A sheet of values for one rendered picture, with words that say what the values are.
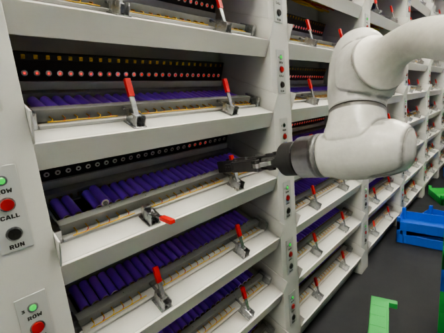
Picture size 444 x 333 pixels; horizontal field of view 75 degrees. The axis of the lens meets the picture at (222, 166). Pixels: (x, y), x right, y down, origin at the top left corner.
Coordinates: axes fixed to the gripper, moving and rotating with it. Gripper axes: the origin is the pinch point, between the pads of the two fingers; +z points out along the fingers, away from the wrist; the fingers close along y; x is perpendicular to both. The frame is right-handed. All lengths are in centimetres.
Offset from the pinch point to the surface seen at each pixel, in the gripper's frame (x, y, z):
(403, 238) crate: -73, 133, 0
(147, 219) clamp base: -5.5, -27.6, -0.7
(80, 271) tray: -9.9, -41.6, -0.5
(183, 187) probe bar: -2.4, -14.5, 3.5
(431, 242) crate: -75, 134, -14
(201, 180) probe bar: -2.0, -8.7, 3.5
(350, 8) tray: 48, 75, -10
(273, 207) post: -16.7, 15.9, 1.3
